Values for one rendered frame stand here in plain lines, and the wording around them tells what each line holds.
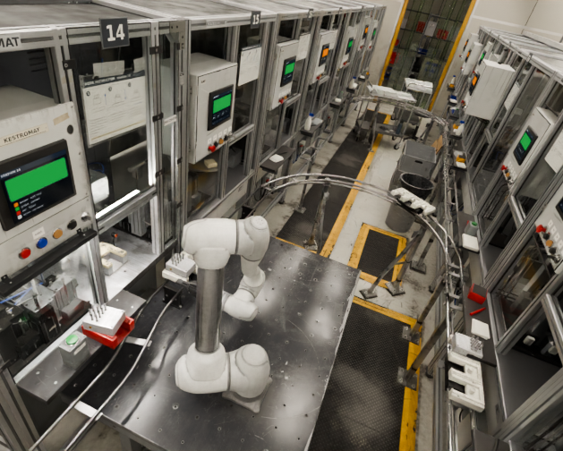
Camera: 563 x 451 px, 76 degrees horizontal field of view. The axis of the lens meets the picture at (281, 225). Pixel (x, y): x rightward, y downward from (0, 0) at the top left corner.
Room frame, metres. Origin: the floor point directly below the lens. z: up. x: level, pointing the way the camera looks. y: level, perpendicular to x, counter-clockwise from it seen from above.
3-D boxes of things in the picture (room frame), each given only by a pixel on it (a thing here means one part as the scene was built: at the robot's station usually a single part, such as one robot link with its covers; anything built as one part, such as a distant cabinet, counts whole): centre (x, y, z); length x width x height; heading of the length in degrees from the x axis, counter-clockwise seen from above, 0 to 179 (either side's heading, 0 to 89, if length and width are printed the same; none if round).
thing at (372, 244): (3.08, -1.08, 0.01); 1.00 x 0.55 x 0.01; 166
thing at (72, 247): (0.83, 0.73, 1.37); 0.36 x 0.04 x 0.04; 166
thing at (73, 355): (0.76, 0.68, 0.97); 0.08 x 0.08 x 0.12; 76
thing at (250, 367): (0.91, 0.01, 0.85); 0.18 x 0.16 x 0.22; 107
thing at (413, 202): (2.75, -1.06, 0.84); 0.37 x 0.14 x 0.10; 44
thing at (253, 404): (0.93, -0.01, 0.71); 0.22 x 0.18 x 0.06; 166
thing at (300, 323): (1.33, 0.09, 0.66); 1.50 x 1.06 x 0.04; 166
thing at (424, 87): (7.65, -2.10, 0.48); 0.84 x 0.58 x 0.97; 174
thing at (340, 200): (5.65, -0.96, 0.01); 5.85 x 0.59 x 0.01; 166
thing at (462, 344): (1.24, -1.04, 0.92); 0.13 x 0.10 x 0.09; 76
